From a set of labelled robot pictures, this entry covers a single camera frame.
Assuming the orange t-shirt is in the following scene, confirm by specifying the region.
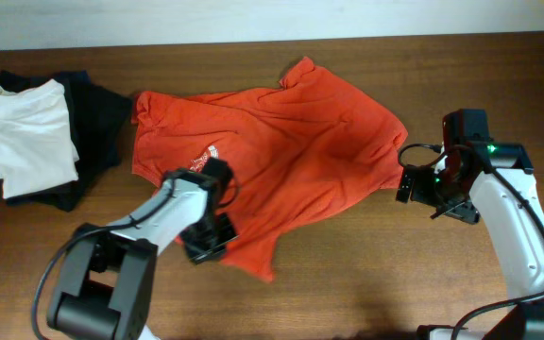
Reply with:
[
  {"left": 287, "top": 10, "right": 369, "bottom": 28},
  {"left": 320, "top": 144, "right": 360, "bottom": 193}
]
[{"left": 132, "top": 58, "right": 407, "bottom": 281}]

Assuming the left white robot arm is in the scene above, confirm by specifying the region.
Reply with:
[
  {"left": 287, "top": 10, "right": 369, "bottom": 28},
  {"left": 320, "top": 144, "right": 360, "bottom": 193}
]
[{"left": 46, "top": 161, "right": 237, "bottom": 340}]

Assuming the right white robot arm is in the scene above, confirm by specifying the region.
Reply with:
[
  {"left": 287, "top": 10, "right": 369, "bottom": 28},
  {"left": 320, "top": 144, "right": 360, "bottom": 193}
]
[{"left": 397, "top": 141, "right": 544, "bottom": 339}]

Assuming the black folded garment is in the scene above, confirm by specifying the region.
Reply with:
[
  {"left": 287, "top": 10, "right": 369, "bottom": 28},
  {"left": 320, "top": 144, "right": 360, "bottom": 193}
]
[{"left": 0, "top": 71, "right": 132, "bottom": 212}]

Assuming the white folded t-shirt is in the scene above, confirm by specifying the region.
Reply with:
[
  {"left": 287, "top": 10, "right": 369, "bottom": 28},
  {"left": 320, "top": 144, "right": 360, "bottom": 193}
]
[{"left": 0, "top": 79, "right": 79, "bottom": 199}]

